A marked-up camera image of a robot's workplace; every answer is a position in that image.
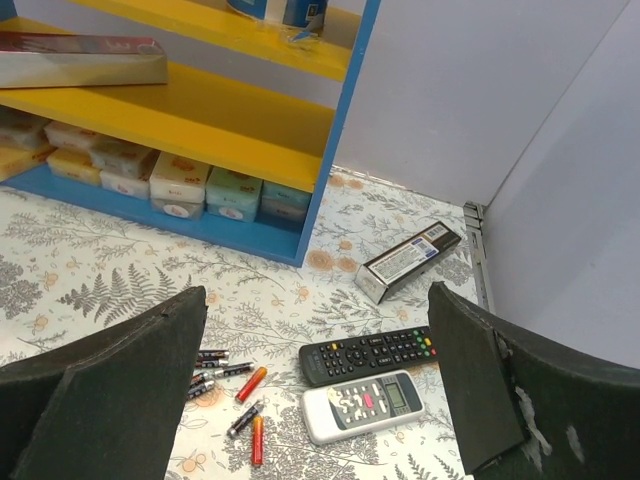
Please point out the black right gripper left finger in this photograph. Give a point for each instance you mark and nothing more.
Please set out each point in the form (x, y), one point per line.
(106, 406)

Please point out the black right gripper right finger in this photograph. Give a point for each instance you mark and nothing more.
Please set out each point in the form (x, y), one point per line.
(526, 407)

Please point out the black battery single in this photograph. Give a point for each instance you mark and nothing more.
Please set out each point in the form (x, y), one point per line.
(245, 419)

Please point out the black TV remote control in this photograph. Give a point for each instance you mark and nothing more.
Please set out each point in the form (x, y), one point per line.
(353, 358)

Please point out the white grey AC remote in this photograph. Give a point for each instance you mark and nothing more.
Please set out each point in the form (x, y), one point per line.
(348, 409)

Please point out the black battery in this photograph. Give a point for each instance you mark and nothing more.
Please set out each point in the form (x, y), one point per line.
(233, 370)
(212, 354)
(202, 377)
(200, 389)

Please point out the black battery top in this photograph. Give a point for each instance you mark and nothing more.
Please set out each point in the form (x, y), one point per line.
(212, 354)

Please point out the red orange battery upper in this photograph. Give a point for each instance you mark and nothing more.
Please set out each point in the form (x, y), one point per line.
(251, 385)

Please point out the red orange battery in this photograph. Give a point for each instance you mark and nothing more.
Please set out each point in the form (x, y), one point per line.
(251, 385)
(257, 454)

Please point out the red orange battery lower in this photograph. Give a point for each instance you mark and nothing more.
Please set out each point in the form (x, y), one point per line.
(257, 454)

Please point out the black silver toothpaste box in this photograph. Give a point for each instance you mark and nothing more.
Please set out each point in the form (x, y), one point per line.
(391, 271)

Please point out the cream sponge pack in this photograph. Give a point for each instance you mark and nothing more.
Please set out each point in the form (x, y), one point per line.
(177, 186)

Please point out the white sponge pack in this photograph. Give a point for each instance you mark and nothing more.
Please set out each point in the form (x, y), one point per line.
(124, 167)

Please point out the yellow sponge pack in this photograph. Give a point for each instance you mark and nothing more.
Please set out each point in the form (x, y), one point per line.
(74, 166)

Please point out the green sponge pack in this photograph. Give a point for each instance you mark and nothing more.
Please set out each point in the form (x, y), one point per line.
(233, 195)

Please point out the teal sponge pack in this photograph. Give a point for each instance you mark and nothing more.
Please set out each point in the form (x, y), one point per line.
(284, 202)

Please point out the blue and yellow shelf unit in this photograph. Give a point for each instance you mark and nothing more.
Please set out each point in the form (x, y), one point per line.
(217, 120)

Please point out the red and silver long box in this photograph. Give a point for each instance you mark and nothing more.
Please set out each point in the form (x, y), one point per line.
(39, 60)

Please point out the metal corner rail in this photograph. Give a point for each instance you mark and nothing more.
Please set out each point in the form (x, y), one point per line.
(474, 215)

